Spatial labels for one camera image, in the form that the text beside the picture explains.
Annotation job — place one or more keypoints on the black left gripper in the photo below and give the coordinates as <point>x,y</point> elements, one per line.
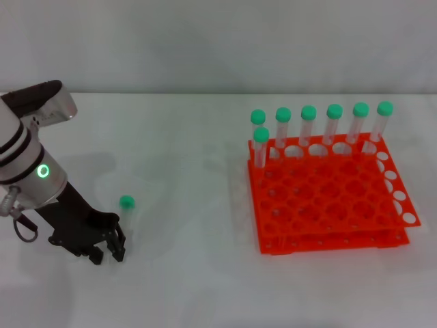
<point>78,222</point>

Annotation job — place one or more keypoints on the clear graduated test tube green cap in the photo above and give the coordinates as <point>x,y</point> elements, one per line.
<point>127,202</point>

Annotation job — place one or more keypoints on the orange plastic test tube rack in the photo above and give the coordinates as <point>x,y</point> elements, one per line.
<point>324,191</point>

